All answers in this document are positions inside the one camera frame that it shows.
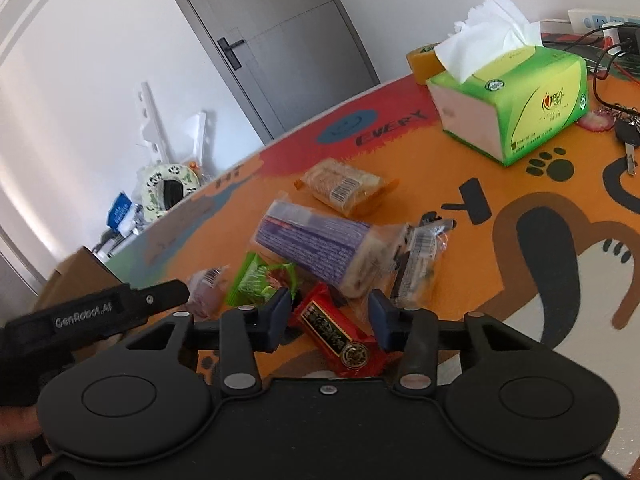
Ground clear dark snack packet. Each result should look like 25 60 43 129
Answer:
391 211 457 309

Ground small purple bun packet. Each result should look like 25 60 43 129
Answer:
186 266 229 322

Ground bunch of keys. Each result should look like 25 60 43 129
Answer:
614 109 640 177

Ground white perforated boards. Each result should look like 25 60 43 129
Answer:
133 81 174 162

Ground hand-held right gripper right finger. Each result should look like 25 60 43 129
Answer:
367 290 543 395

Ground grey door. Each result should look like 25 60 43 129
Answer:
152 0 382 144

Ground grey doorway frame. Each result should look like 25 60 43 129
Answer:
0 220 51 302

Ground yellow tape roll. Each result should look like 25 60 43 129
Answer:
405 45 449 85

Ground orange cake packet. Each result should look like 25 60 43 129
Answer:
295 157 399 217

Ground black door handle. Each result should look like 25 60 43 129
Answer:
217 36 246 70

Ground green tissue box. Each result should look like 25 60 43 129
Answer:
426 0 589 167

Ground blue plastic bag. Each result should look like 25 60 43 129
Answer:
107 191 134 234

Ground panda print toilet seat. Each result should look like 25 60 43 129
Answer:
139 161 199 222

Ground black power adapter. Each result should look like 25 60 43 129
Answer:
617 25 640 53

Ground red snack packet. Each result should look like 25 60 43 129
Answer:
291 282 389 379

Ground pink keychain charm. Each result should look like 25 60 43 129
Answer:
579 109 615 135

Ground purple sliced bread packet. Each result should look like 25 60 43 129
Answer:
251 199 409 299

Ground person's left hand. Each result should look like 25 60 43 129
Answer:
0 406 43 445

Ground red cable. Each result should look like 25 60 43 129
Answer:
611 56 640 84

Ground small green snack packet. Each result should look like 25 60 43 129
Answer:
225 252 301 309

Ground short white foam piece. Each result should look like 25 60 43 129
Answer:
184 111 209 172

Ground white power strip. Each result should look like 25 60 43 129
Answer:
567 8 640 32

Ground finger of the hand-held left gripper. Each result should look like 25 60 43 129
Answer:
130 279 192 319

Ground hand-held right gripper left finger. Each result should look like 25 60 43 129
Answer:
122 287 293 396

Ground brown cardboard box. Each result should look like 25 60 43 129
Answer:
34 246 128 311

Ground black cable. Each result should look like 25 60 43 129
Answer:
565 25 640 111

